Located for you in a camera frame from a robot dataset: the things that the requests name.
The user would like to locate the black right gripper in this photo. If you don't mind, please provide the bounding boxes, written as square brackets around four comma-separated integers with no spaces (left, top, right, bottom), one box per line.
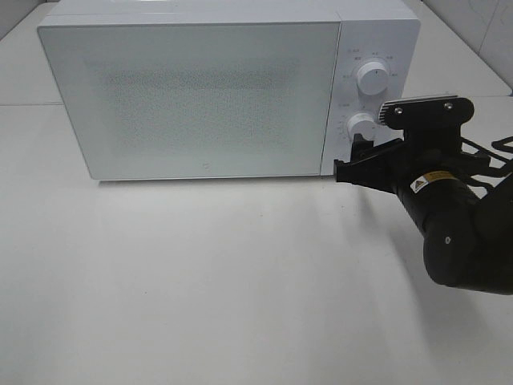
[333,95,481,201]

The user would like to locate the white timer knob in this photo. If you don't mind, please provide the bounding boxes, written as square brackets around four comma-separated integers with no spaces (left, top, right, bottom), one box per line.
[347,112,378,141]

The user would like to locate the white microwave door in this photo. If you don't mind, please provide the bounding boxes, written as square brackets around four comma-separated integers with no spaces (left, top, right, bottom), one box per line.
[38,22,339,180]

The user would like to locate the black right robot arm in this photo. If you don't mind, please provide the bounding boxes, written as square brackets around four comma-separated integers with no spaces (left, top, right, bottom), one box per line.
[333,95,512,295]

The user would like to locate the upper white power knob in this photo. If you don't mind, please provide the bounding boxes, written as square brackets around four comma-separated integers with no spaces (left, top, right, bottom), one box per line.
[356,59,390,95]

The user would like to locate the white microwave oven body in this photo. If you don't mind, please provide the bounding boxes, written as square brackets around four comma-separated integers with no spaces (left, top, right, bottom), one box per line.
[37,1,420,176]

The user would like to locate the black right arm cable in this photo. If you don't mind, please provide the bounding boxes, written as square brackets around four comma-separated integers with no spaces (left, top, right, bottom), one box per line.
[456,136,513,193]

